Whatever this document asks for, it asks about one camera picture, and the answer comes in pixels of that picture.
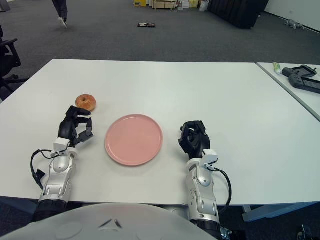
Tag black metal floor bracket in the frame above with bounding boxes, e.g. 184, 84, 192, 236
297, 223, 313, 240

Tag grey quadruped robot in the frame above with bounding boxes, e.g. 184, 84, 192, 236
283, 18, 306, 31

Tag black partition curtain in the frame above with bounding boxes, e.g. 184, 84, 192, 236
207, 0, 270, 30

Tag black office chair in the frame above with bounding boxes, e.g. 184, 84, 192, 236
0, 23, 30, 101

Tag red yellow apple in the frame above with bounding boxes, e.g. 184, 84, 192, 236
75, 94, 97, 112

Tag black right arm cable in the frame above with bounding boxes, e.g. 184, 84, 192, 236
212, 167, 231, 207

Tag wooden pallet crate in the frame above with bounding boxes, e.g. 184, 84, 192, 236
152, 0, 180, 10

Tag grey robot torso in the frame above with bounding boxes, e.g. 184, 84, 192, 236
0, 202, 218, 240

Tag stacked cardboard boxes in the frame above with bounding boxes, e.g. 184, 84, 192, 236
179, 0, 200, 10

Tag green white tube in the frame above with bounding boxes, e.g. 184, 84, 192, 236
272, 61, 283, 75

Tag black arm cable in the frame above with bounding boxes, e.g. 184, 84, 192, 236
30, 149, 68, 191
212, 167, 231, 207

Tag walking person legs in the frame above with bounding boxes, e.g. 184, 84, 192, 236
51, 0, 69, 29

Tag large black handheld controller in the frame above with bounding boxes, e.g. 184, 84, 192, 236
288, 74, 320, 95

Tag small black handheld controller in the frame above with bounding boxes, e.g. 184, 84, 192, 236
281, 64, 319, 78

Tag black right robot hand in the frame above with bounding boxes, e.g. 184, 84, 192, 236
177, 120, 212, 160

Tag grey table frame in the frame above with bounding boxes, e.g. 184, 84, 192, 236
241, 201, 320, 222

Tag pink round plate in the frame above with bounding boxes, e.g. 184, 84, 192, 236
104, 113, 164, 167

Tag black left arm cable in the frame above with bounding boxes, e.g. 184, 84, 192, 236
30, 149, 68, 191

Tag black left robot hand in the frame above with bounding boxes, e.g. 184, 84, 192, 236
58, 105, 95, 148

